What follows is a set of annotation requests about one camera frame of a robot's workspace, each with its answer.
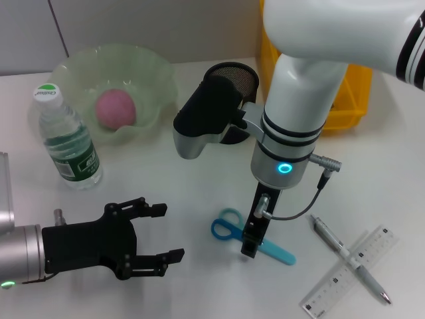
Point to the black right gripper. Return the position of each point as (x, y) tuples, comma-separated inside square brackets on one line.
[(262, 212)]

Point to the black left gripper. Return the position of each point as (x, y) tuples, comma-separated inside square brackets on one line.
[(89, 246)]

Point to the blue scissors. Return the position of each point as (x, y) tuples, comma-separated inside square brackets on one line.
[(229, 229)]

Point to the transparent plastic ruler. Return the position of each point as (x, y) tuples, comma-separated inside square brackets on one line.
[(335, 285)]

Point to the clear green-label water bottle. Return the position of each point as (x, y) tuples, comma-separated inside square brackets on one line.
[(71, 146)]

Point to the pink peach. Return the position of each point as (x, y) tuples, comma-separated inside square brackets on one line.
[(116, 109)]

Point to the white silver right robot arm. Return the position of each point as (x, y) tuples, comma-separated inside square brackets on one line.
[(315, 66)]

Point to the white grey pen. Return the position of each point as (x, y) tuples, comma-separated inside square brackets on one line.
[(370, 279)]

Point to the green glass fruit bowl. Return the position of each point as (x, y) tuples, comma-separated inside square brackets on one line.
[(149, 86)]

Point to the black mesh pen holder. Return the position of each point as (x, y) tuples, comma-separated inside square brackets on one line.
[(244, 79)]

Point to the yellow plastic bin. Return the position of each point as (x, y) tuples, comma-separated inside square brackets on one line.
[(348, 106)]

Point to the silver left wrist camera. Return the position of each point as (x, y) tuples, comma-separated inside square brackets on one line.
[(5, 199)]

